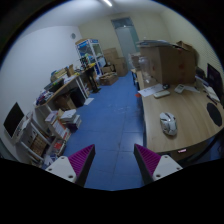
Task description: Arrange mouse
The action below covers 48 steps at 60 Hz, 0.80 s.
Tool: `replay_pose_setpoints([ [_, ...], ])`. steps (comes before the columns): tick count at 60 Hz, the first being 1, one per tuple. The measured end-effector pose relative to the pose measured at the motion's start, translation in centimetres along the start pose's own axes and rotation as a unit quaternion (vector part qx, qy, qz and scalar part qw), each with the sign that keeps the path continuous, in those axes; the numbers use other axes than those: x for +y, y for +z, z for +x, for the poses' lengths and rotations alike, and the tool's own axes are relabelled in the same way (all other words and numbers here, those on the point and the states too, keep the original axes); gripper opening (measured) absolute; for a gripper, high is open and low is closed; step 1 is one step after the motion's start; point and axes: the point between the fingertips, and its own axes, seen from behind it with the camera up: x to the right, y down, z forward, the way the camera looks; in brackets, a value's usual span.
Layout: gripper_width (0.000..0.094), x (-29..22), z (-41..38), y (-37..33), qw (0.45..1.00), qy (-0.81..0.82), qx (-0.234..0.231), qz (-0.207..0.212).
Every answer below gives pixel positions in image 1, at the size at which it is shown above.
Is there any white paper sheet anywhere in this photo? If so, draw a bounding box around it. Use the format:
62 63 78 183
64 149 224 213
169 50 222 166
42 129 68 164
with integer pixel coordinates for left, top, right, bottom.
139 84 163 97

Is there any transparent plastic container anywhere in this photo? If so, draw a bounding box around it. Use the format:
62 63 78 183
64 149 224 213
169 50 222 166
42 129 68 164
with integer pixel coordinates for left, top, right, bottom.
139 56 157 87

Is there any ceiling light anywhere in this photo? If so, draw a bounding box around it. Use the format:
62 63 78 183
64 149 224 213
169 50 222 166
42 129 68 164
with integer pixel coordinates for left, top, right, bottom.
103 0 112 7

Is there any open cardboard box on floor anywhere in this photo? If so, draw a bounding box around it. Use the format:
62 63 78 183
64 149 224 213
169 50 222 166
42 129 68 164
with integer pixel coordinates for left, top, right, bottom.
100 72 118 86

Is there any round black mouse pad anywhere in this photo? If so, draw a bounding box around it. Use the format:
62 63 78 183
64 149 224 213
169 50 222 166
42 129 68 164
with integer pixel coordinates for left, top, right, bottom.
206 103 222 126

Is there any white framed monitor on left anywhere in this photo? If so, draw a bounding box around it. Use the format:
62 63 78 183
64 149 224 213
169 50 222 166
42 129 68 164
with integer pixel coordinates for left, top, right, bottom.
3 103 24 137

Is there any white shelf unit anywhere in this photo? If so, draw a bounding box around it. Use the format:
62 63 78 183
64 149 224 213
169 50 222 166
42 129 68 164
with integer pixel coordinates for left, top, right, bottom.
14 111 69 168

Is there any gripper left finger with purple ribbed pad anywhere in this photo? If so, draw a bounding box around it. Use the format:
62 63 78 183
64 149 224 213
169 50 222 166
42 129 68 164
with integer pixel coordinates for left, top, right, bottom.
45 143 97 188

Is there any large cardboard box on table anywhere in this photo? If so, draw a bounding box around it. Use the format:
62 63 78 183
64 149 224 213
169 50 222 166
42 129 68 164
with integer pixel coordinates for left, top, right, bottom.
139 40 196 85

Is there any small black object on table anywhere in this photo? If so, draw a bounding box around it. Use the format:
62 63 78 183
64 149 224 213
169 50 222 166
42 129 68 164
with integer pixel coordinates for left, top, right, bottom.
163 84 170 90

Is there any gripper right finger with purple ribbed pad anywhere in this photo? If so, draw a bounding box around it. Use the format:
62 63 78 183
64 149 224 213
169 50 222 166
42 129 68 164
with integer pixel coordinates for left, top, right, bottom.
133 143 184 186

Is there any wooden desk on left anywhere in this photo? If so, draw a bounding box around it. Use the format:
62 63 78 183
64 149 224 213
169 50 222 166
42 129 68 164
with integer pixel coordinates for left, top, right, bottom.
35 75 88 112

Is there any white grey computer mouse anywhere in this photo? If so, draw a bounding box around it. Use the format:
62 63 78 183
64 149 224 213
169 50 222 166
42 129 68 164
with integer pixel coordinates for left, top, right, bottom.
160 112 177 136

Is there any black monitor on right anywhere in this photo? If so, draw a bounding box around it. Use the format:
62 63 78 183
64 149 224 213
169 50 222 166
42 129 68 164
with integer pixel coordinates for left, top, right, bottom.
207 64 223 94

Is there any white remote control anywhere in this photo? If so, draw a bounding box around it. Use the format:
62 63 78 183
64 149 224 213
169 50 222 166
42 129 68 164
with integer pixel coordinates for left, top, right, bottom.
153 90 170 99

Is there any white calculator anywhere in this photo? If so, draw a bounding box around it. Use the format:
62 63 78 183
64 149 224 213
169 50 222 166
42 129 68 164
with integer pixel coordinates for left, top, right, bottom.
174 84 185 94

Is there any grey door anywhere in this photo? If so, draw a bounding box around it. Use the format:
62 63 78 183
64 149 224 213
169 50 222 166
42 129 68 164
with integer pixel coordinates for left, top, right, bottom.
112 17 139 60

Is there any stack of cardboard boxes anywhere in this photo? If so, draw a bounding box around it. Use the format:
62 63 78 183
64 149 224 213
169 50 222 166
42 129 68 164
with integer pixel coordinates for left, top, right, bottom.
103 48 128 77

